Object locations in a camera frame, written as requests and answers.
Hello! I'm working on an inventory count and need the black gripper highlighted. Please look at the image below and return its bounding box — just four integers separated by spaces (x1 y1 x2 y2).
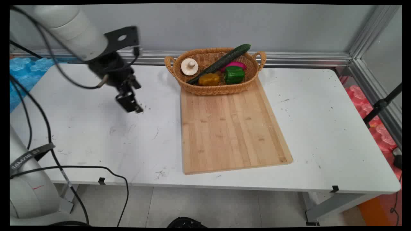
88 51 144 114

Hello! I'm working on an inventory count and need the yellow-brown potato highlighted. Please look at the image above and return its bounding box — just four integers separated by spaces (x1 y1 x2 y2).
198 73 221 86

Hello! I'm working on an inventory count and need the white toy mushroom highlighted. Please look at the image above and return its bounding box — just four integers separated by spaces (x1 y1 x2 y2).
181 58 199 76

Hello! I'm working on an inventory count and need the long dark green cucumber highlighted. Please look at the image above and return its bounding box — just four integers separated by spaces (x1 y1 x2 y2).
187 44 251 85

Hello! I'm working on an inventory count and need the green bell pepper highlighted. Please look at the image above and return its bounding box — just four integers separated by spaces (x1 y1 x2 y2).
224 66 246 85

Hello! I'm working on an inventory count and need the bamboo cutting board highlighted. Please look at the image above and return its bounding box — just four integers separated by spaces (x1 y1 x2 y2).
180 77 293 175

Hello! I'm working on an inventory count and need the blue foam mat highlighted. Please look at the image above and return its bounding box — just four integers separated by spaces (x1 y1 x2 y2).
10 57 69 113

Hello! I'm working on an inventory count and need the magenta sweet potato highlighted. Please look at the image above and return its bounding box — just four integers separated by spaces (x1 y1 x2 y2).
220 61 247 73

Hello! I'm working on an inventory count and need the black round floor object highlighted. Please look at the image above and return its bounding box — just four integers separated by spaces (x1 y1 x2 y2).
167 217 208 228

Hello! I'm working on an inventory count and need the grey metal table leg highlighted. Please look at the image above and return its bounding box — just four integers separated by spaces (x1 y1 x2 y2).
304 192 383 226

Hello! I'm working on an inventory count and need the black tripod stand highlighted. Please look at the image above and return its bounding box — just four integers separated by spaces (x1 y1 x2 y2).
363 82 402 129

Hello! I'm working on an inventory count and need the red foam mat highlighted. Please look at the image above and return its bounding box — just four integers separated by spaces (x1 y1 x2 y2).
345 85 402 181

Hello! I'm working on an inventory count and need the black power adapter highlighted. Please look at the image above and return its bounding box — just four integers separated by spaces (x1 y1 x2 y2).
392 148 402 170

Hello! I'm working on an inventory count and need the black cable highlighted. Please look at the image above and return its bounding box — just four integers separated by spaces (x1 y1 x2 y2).
10 6 109 90
10 75 90 225
10 165 129 227

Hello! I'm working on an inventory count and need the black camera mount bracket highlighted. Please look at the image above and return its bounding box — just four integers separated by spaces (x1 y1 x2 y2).
103 26 141 56

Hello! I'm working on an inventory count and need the woven wicker basket with handles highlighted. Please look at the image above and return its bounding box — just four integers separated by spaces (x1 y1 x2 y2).
164 47 267 96

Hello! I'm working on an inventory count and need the grey printed velcro strap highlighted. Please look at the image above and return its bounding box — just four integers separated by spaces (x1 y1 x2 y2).
10 143 56 177

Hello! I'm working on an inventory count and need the aluminium profile frame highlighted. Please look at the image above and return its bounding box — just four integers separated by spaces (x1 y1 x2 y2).
10 5 402 150

